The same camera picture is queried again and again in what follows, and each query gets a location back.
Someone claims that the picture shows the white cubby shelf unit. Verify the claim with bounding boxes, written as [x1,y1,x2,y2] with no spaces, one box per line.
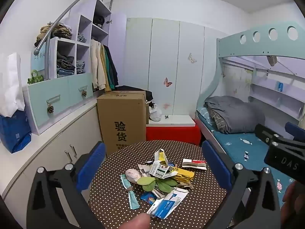
[49,0,112,80]

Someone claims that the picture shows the white wardrobe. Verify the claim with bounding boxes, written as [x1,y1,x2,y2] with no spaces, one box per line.
[125,17,221,124]

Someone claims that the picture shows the cream jacket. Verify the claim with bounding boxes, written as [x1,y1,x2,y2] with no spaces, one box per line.
[90,40,107,92]

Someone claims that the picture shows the person's left hand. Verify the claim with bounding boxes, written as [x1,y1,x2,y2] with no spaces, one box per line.
[118,213,151,229]

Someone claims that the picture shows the pile of brown clothes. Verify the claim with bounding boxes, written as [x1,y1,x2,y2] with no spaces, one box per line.
[35,23,73,48]

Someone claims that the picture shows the black cloth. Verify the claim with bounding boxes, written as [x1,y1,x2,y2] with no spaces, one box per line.
[114,85,154,109]

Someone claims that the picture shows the round polka dot table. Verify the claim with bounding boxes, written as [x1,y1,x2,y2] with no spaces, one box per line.
[88,139,228,229]

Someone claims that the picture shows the folded dark clothes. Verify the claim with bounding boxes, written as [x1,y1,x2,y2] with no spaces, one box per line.
[56,52,76,78]

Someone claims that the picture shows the blue sachet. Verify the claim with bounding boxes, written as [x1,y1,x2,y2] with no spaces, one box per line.
[140,192,157,202]

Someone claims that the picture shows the pink plastic bag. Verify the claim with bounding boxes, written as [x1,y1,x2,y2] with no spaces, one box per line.
[125,169,142,184]

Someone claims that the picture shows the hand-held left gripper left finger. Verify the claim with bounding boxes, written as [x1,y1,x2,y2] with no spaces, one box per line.
[27,141,106,229]

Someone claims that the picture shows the plaid pillow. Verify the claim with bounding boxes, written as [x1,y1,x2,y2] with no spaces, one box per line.
[210,110,227,132]

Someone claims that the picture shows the white low cabinet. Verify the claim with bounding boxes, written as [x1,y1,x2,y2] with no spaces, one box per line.
[0,97,106,220]

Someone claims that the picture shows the black clothes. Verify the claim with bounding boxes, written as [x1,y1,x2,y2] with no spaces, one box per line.
[93,15,105,28]

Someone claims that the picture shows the tall white bag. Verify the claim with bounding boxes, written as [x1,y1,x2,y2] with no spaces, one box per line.
[0,52,26,118]

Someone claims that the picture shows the large cardboard box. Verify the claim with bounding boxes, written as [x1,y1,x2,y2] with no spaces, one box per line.
[96,93,147,156]

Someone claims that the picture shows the blue bag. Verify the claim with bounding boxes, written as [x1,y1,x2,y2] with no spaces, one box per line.
[0,110,32,154]

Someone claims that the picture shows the red and white carton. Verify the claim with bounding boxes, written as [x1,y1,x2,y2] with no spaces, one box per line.
[182,158,207,171]

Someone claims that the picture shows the small light blue drawer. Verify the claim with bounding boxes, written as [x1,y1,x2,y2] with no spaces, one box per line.
[68,73,94,106]

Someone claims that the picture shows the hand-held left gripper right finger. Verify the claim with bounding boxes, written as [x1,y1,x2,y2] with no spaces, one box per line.
[201,139,282,229]

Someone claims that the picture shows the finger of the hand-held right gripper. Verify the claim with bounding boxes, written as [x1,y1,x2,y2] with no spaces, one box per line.
[285,122,305,140]
[254,123,286,148]

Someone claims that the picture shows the person's right hand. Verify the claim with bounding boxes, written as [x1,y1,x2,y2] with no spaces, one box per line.
[281,180,305,229]

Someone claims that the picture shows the folded blue jeans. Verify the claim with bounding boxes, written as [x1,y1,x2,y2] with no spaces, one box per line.
[76,61,86,75]

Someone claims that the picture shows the metal handrail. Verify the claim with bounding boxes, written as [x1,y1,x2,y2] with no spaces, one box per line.
[33,0,115,56]

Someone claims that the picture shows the white printed carton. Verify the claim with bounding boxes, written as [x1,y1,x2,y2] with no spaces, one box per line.
[149,148,177,179]

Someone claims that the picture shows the blue printed bed sheet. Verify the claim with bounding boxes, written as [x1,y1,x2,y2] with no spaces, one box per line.
[213,131,305,208]

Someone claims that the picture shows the dark green jacket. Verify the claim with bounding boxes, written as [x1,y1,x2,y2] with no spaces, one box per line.
[104,45,119,87]

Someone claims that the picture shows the beige cloth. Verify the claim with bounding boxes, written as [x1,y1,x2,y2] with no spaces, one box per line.
[176,181,194,190]

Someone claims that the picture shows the blue and white box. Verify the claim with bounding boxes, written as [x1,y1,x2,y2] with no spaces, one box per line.
[146,187,189,220]

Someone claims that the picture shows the grey quilt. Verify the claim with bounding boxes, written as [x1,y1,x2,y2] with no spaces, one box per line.
[204,96,266,134]

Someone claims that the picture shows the white plastic bag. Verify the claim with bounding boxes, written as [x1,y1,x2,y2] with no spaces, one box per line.
[149,104,163,122]

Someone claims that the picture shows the large light blue drawer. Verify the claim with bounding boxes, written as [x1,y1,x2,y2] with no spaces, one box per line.
[27,78,71,134]

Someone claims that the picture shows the yellow box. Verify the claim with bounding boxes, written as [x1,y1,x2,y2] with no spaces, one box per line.
[170,168,195,184]

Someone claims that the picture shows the red storage box white top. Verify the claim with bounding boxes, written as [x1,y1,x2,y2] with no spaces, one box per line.
[146,115,201,146]

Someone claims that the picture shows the light blue bunk bed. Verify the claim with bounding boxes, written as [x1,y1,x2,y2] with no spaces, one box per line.
[195,20,305,210]

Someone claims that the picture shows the green leaf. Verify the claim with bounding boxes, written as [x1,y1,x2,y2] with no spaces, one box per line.
[155,178,178,193]
[137,177,157,186]

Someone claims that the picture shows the teal tube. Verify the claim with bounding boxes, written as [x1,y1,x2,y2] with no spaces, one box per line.
[120,174,140,210]

